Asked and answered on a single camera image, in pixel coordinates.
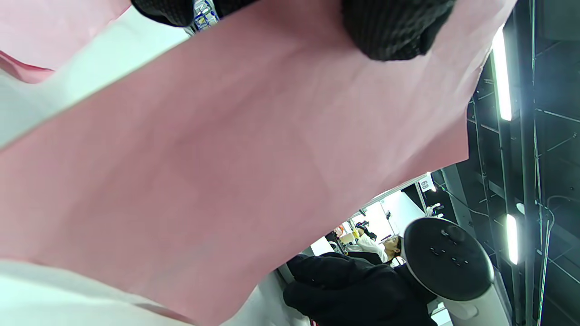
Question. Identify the right white black controller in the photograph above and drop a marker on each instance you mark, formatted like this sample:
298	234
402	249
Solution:
446	258

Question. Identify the person's left hand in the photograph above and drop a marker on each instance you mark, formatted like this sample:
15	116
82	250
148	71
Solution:
394	27

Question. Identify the ceiling tube light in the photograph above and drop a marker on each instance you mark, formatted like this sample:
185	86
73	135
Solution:
502	77
512	240

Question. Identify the person's right hand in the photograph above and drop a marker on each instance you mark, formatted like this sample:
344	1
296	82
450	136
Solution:
358	294

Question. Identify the bottle with yellow cap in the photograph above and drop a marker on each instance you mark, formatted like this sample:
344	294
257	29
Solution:
348	238

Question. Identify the blue test tube rack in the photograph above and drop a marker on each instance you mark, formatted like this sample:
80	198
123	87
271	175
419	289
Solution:
205	16

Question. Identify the small white sign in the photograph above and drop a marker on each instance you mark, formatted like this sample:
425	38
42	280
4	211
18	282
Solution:
426	184

